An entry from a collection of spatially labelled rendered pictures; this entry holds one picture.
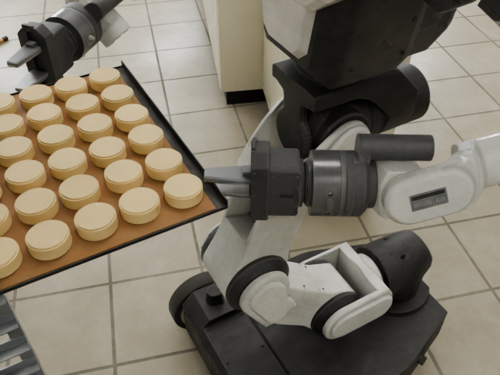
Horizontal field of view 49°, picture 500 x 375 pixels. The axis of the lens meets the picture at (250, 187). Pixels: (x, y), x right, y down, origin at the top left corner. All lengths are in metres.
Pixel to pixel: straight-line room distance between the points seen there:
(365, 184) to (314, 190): 0.06
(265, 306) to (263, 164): 0.49
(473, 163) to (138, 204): 0.41
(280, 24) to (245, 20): 1.50
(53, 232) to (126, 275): 1.21
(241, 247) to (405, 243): 0.58
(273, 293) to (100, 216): 0.51
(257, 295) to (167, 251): 0.89
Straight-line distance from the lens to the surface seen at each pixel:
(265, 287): 1.08
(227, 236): 1.09
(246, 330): 1.49
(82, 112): 0.87
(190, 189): 0.70
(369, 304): 1.41
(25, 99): 0.92
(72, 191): 0.73
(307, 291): 1.27
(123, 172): 0.74
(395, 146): 0.71
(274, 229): 1.04
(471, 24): 3.52
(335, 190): 0.69
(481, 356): 1.80
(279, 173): 0.69
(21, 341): 1.41
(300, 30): 0.81
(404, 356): 1.53
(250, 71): 2.47
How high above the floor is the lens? 1.44
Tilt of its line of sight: 43 degrees down
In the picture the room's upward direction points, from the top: straight up
